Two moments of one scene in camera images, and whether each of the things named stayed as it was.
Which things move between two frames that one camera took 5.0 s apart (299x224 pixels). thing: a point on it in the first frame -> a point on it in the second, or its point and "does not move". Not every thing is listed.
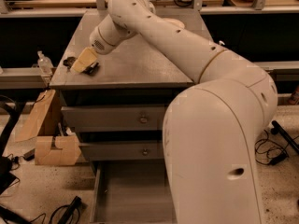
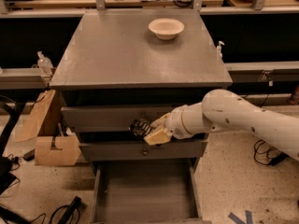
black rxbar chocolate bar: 71,61 -> 140,127
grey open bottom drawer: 135,191 does not move
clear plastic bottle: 45,64 does not move
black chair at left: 9,175 does not move
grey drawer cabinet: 118,112 does not move
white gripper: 99,43 -> 175,122
